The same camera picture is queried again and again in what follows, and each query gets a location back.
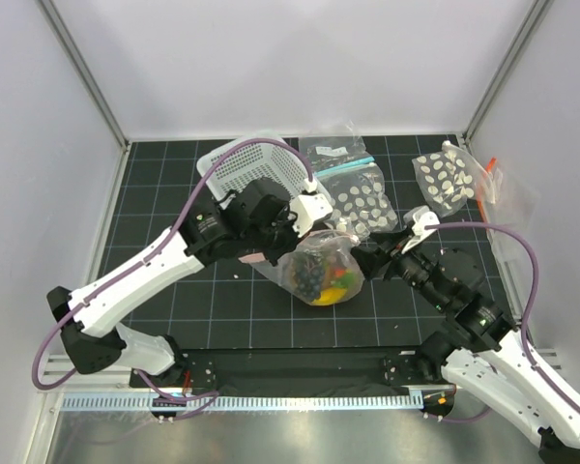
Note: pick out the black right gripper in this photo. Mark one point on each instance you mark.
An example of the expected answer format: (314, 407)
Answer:
(390, 246)

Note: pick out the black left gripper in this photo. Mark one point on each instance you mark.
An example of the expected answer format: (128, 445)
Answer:
(275, 255)

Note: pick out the dark purple grape bunch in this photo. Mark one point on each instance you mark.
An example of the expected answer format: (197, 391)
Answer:
(308, 273)

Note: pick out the pink-zipper clear zip bag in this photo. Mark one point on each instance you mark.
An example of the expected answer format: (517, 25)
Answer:
(330, 245)

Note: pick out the yellow toy banana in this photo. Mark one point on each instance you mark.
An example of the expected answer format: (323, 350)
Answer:
(330, 296)

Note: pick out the white perforated plastic basket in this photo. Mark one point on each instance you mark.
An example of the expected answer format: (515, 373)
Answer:
(235, 164)

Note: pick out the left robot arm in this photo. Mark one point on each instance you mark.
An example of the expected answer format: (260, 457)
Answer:
(262, 217)

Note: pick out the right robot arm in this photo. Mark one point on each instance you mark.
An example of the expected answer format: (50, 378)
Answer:
(479, 348)

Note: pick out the blue-zipper clear zip bag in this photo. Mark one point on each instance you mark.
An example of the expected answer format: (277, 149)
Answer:
(332, 151)

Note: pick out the white-dotted clear zip bag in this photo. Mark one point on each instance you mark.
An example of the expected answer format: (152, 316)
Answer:
(448, 178)

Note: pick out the orange-zipper clear zip bag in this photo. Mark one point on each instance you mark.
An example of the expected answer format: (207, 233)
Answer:
(513, 207)

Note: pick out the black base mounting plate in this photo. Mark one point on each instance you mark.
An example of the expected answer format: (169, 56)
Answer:
(306, 372)

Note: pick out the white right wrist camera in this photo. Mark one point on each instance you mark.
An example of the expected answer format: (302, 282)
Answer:
(421, 222)

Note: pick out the slotted cable duct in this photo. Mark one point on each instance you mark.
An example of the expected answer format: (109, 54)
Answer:
(141, 401)

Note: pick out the aluminium frame rail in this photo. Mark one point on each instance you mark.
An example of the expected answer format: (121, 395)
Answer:
(110, 379)

